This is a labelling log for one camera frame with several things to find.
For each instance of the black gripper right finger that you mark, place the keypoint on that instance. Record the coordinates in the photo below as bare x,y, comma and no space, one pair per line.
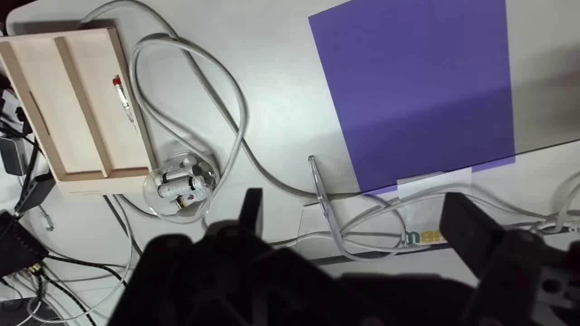
468,229

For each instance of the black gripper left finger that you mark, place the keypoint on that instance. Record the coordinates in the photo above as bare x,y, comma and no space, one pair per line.
250,209

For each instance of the purple mat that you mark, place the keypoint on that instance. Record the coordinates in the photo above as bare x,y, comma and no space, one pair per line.
417,91

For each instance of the white tape strip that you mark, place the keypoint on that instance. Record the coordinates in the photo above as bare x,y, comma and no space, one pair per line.
435,182

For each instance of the clear plastic tongs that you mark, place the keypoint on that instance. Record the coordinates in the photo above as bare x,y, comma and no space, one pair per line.
319,187

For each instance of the white plug in clear wrap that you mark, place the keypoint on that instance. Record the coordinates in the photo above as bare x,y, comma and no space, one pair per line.
181,182

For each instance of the red capped pen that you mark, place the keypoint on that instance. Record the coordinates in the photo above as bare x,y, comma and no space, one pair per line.
122,93

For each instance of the light wooden divided tray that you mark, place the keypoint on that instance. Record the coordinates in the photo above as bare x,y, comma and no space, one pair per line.
73,109

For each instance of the small black box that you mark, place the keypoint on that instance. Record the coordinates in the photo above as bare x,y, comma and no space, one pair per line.
35,192

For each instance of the black electronic device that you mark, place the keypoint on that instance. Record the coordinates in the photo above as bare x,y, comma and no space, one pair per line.
17,245

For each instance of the black power adapter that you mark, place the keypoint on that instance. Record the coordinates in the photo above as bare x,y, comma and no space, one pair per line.
13,154

